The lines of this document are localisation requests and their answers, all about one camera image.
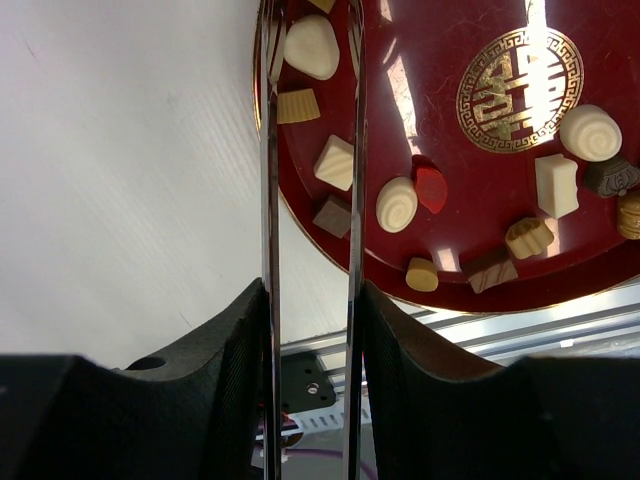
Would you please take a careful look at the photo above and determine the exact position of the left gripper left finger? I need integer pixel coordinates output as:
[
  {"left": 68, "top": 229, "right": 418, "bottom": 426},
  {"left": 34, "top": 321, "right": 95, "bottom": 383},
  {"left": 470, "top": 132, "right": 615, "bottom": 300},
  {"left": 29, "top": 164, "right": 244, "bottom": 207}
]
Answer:
[{"left": 1, "top": 281, "right": 265, "bottom": 479}]

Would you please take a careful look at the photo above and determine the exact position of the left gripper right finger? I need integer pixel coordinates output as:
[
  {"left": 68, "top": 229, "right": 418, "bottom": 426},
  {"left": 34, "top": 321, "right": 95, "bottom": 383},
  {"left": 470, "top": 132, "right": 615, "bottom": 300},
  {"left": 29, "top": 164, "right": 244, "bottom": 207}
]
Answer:
[{"left": 361, "top": 283, "right": 639, "bottom": 479}]

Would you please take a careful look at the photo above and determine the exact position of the tan patterned cube chocolate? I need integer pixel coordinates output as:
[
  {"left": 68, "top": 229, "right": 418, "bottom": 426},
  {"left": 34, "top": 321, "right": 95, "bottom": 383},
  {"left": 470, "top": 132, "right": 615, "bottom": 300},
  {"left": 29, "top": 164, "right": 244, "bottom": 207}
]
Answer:
[{"left": 308, "top": 0, "right": 335, "bottom": 14}]

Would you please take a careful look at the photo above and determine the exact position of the brown marbled bar chocolate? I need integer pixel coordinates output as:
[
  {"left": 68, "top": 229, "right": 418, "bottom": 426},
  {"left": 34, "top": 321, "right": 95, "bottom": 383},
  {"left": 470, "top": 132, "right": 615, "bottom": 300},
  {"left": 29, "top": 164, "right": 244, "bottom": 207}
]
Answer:
[{"left": 461, "top": 246, "right": 518, "bottom": 294}]

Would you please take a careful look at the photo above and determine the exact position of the tan flower chocolate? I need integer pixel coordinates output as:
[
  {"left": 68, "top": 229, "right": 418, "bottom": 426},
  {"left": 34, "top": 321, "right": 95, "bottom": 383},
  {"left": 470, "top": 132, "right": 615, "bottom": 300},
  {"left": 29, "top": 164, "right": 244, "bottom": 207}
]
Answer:
[{"left": 505, "top": 217, "right": 554, "bottom": 260}]

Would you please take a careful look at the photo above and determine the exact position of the tan round chocolate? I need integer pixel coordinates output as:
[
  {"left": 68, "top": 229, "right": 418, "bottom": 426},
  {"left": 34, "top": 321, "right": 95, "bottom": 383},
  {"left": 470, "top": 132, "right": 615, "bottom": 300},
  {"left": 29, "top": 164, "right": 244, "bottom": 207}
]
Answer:
[{"left": 405, "top": 257, "right": 439, "bottom": 292}]

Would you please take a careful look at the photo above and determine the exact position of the tan stacked chocolate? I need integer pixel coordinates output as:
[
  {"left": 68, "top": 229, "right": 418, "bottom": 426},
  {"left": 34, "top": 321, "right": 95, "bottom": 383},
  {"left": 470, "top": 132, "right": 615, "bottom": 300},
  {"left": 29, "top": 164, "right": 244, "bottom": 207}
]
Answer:
[{"left": 617, "top": 190, "right": 640, "bottom": 240}]

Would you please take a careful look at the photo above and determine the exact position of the brown square chocolate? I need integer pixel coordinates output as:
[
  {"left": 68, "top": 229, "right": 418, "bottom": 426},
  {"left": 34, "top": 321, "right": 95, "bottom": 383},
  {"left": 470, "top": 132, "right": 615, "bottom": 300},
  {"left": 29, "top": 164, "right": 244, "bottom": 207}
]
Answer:
[{"left": 313, "top": 195, "right": 351, "bottom": 239}]

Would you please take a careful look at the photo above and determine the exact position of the white block chocolate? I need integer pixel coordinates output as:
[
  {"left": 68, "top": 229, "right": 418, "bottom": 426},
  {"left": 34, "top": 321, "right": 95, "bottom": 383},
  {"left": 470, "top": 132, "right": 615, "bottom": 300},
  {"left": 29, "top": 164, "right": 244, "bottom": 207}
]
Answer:
[{"left": 534, "top": 154, "right": 579, "bottom": 219}]

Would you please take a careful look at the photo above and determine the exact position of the dark ornate chocolate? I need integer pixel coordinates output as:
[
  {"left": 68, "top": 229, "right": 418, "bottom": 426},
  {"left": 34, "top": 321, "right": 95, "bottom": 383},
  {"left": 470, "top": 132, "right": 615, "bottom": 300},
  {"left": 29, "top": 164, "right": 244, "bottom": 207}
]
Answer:
[{"left": 583, "top": 155, "right": 639, "bottom": 198}]

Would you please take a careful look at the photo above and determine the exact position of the red leaf chocolate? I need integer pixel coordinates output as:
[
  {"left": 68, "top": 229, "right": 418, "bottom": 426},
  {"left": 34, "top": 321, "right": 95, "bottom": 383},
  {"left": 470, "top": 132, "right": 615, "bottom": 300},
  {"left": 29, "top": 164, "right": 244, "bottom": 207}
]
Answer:
[{"left": 412, "top": 154, "right": 448, "bottom": 214}]

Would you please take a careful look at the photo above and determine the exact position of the white swirl oval chocolate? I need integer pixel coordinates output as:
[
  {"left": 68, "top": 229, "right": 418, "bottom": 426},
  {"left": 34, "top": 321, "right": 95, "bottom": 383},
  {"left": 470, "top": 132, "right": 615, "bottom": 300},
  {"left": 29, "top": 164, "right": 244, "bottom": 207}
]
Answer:
[{"left": 376, "top": 176, "right": 418, "bottom": 233}]

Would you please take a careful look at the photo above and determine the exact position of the white square chocolate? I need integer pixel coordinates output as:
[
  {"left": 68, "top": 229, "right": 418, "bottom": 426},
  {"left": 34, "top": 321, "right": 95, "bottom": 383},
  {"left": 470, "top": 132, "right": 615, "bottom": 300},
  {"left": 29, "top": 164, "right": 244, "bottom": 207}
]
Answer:
[{"left": 314, "top": 135, "right": 354, "bottom": 191}]

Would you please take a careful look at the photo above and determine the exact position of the white swirl round chocolate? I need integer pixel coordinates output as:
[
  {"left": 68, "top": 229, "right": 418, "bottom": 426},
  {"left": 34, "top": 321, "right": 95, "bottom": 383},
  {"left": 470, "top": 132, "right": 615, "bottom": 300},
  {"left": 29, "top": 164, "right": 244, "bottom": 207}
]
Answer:
[{"left": 559, "top": 104, "right": 622, "bottom": 162}]

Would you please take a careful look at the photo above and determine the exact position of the tan fluted cup chocolate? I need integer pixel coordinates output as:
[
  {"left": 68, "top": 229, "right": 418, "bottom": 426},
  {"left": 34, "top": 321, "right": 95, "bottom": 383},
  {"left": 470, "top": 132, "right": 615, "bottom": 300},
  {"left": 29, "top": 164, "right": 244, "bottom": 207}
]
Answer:
[{"left": 277, "top": 88, "right": 321, "bottom": 125}]

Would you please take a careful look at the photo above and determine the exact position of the white rounded triangle chocolate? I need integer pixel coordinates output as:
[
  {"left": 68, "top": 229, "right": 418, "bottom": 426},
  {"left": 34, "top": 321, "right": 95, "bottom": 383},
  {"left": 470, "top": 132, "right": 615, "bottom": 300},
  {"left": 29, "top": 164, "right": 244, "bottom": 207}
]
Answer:
[{"left": 284, "top": 15, "right": 340, "bottom": 81}]

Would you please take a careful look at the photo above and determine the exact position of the round red tray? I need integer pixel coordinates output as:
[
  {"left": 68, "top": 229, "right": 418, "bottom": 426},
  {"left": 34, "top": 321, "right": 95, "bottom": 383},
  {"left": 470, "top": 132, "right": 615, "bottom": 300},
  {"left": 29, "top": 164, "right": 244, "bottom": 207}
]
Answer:
[{"left": 252, "top": 0, "right": 640, "bottom": 315}]

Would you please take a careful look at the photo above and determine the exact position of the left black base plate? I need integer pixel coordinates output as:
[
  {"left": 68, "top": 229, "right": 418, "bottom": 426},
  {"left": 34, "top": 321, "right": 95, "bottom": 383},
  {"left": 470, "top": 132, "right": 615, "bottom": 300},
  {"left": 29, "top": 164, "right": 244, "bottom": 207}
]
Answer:
[{"left": 281, "top": 351, "right": 336, "bottom": 414}]

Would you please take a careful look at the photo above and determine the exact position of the aluminium rail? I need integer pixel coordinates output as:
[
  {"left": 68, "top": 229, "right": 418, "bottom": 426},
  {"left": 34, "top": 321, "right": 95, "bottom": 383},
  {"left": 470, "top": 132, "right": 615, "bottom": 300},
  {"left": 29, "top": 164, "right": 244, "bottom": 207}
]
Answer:
[{"left": 279, "top": 284, "right": 640, "bottom": 396}]

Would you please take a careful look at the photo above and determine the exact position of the slotted cable duct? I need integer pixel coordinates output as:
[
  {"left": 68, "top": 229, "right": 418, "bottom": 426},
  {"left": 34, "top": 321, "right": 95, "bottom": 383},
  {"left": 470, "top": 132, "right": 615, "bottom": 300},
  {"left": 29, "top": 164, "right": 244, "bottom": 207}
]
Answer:
[{"left": 281, "top": 397, "right": 345, "bottom": 437}]

